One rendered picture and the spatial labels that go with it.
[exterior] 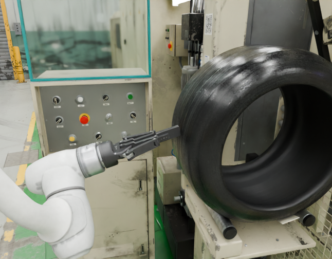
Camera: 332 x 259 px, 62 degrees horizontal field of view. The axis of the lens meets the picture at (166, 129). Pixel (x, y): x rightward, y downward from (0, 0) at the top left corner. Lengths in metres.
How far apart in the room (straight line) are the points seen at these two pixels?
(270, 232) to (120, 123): 0.85
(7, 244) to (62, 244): 1.77
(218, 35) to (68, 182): 0.72
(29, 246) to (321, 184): 2.00
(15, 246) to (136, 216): 1.09
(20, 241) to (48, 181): 1.71
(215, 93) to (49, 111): 0.92
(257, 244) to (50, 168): 0.71
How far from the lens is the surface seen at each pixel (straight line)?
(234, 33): 1.12
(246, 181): 1.17
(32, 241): 2.45
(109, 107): 1.42
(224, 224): 0.94
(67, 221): 0.72
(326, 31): 1.22
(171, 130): 0.81
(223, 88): 0.74
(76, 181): 0.79
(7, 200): 0.65
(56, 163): 0.81
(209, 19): 1.13
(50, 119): 1.46
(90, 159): 0.79
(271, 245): 1.09
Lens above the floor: 1.50
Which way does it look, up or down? 20 degrees down
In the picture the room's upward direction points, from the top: straight up
